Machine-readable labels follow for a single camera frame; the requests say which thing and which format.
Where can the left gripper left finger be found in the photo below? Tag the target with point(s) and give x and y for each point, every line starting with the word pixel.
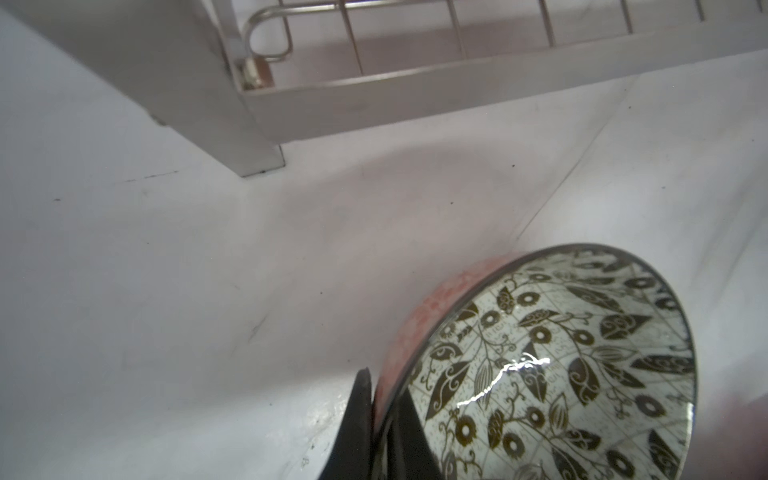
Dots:
pixel 351 455

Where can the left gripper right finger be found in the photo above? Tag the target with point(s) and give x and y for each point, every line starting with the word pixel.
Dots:
pixel 409 454

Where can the dark patterned bowl back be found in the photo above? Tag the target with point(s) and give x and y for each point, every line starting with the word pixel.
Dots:
pixel 571 362

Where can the steel two-tier dish rack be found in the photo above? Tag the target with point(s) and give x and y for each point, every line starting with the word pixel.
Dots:
pixel 191 65

